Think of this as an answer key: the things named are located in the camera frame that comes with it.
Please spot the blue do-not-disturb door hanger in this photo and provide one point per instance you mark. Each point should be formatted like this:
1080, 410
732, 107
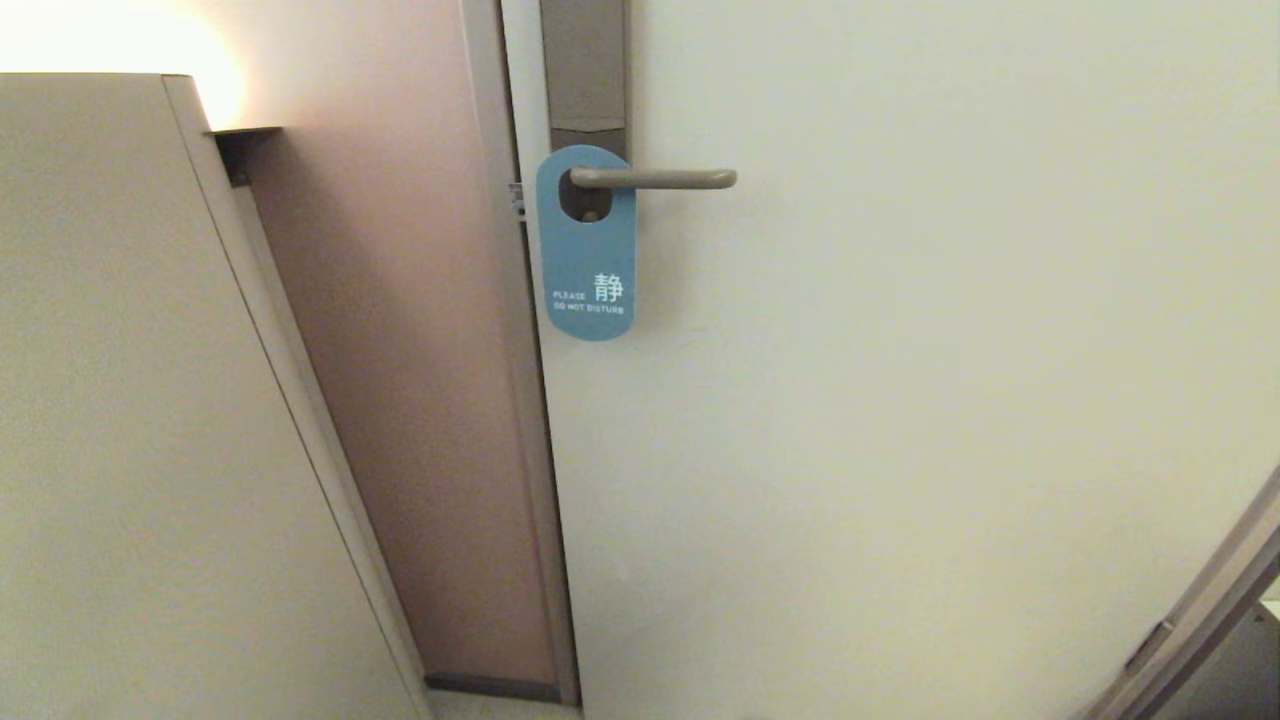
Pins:
590, 270

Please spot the white door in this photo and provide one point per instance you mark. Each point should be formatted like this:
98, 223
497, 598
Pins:
900, 450

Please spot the grey-brown metal lock plate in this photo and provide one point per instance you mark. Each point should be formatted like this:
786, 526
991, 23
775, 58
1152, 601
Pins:
585, 60

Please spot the beige cabinet panel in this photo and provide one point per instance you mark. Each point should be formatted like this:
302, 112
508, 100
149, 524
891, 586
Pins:
120, 400

